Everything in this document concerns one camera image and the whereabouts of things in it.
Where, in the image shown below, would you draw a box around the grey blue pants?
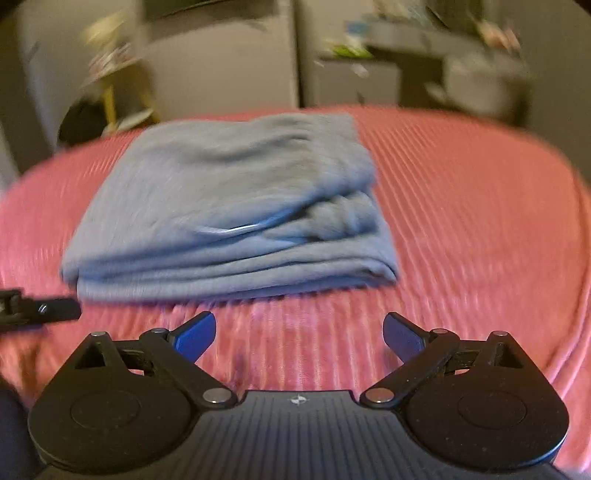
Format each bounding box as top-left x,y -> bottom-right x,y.
60,113 -> 399,302

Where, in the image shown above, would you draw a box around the red ribbed bedspread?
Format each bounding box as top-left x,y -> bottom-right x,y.
1,107 -> 590,474

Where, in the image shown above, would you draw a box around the black bag on floor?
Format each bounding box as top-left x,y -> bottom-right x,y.
57,97 -> 108,148

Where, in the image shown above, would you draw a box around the grey upholstered chair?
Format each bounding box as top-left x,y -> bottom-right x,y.
425,50 -> 533,126

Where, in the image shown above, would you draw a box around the grey bedside cabinet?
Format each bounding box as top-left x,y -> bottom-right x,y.
311,56 -> 402,106

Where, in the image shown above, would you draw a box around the white floor standing unit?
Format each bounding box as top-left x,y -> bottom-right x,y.
276,0 -> 304,108

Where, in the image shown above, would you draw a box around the grey vanity desk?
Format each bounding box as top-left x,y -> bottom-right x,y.
367,18 -> 506,108

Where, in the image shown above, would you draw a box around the grey curtain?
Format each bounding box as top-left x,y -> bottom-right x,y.
502,1 -> 590,179

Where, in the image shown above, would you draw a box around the green cloth on cabinet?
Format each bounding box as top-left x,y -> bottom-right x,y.
327,44 -> 374,60

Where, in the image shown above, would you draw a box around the white blue cup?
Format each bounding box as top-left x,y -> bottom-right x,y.
345,20 -> 368,50

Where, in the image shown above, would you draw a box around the wall mounted television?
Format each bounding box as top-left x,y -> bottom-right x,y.
140,0 -> 280,21

